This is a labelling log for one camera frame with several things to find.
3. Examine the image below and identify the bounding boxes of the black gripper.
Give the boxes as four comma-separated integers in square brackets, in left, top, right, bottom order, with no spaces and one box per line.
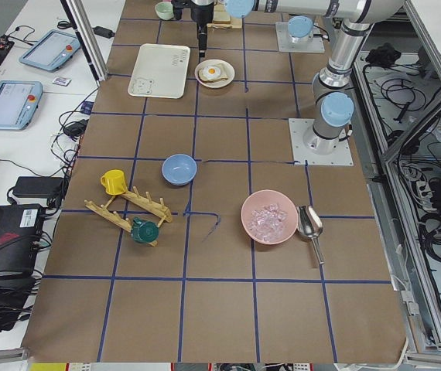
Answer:
[190,0,214,58]

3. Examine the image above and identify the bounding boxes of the white bread slice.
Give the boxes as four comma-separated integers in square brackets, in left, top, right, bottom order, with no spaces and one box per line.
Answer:
[213,11,231,24]

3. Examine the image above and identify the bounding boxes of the white round plate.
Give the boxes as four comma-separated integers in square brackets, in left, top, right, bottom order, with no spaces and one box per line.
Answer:
[194,60,235,89]

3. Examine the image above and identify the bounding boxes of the wooden cutting board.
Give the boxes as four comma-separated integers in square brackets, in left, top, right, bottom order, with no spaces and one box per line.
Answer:
[207,2,242,29]

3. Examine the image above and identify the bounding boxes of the fried egg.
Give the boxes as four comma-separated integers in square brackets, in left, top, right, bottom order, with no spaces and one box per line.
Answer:
[199,66,222,81]

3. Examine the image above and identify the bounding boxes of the light green cup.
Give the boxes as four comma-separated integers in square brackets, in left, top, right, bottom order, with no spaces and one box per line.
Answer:
[155,1,174,21]

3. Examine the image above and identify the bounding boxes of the cream rectangular tray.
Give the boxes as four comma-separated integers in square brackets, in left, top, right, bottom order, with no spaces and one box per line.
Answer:
[128,43,190,99]

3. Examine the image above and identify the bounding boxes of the blue bowl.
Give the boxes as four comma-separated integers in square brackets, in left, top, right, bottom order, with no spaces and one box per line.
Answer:
[162,154,197,186]

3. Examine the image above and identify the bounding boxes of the far teach pendant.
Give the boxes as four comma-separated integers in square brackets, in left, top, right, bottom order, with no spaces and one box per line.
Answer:
[19,29,80,72]

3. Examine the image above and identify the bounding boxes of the teach pendant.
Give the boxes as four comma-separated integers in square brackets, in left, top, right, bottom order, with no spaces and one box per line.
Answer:
[0,80,43,131]
[19,29,80,72]

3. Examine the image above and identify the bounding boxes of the yellow mug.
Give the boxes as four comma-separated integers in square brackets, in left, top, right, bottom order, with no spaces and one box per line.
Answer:
[100,169,128,196]

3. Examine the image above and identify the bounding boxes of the wooden dish rack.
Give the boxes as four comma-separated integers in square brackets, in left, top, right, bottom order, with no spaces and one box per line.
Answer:
[84,185,174,247]

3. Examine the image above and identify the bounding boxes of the pink bowl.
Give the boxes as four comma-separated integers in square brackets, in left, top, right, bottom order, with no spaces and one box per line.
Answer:
[241,189,298,245]

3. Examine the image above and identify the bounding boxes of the near teach pendant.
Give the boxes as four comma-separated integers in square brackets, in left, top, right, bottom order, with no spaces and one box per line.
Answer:
[0,80,43,131]

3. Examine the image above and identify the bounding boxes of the clear ice cubes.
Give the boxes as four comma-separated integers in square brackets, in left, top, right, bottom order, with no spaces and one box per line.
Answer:
[248,203,287,243]

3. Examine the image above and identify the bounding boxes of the green mug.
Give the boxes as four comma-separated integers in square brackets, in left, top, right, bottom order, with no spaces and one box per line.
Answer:
[131,217,159,243]

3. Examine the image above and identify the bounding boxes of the metal scoop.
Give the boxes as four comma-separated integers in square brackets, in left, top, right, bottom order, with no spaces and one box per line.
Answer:
[297,205,324,265]

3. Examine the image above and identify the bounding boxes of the black power adapter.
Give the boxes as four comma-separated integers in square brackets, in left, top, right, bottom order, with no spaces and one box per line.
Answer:
[12,176,63,199]

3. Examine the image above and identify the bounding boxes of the black computer box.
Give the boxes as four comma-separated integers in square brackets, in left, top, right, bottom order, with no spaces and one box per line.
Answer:
[0,203,45,280]

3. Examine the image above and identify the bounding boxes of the aluminium frame post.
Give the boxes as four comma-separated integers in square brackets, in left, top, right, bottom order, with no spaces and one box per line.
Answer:
[60,0,108,82]

